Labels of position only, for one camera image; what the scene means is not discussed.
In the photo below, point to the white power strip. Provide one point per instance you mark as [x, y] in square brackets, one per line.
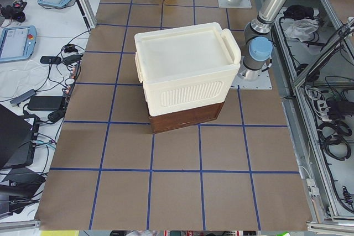
[322, 110]

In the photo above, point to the black cloth bundle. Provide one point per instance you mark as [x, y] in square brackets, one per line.
[298, 12]

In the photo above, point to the blue teach pendant lower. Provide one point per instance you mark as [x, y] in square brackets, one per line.
[17, 43]

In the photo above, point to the black laptop computer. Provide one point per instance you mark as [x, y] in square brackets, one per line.
[18, 134]

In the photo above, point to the white crumpled cloth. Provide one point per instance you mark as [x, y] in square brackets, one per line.
[302, 30]

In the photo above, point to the black phone device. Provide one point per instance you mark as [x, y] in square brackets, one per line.
[50, 60]

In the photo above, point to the grey usb hub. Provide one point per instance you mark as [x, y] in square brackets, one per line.
[23, 97]

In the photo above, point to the dark brown wooden drawer cabinet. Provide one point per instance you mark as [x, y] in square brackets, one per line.
[185, 118]

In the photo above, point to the cream plastic storage box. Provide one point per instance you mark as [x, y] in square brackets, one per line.
[186, 67]

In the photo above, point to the black power adapter brick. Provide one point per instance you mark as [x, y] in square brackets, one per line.
[45, 103]

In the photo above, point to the black camera device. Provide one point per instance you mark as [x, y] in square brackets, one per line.
[14, 11]

